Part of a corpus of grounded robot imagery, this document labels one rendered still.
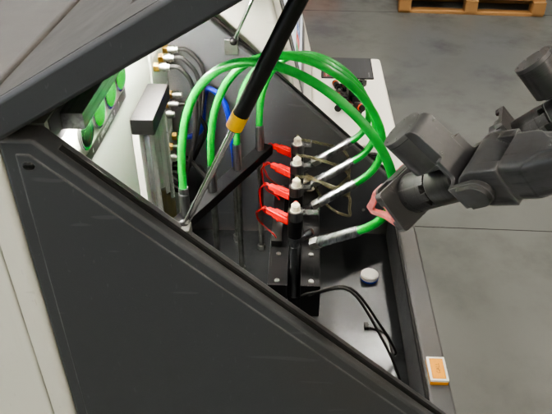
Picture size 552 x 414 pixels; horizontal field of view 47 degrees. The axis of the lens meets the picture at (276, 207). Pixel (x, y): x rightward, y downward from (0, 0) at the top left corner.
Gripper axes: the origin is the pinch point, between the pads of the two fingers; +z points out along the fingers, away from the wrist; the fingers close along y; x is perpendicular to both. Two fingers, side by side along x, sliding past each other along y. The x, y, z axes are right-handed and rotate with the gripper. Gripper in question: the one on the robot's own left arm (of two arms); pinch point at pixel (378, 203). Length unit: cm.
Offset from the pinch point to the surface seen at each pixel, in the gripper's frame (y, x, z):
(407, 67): -257, 14, 265
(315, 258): 0.1, 7.3, 29.6
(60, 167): 36.4, -29.9, -9.3
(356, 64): -77, -16, 83
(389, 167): -0.7, -4.5, -6.8
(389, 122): -54, 1, 56
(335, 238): 5.5, 1.5, 7.8
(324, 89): 0.4, -18.8, -6.4
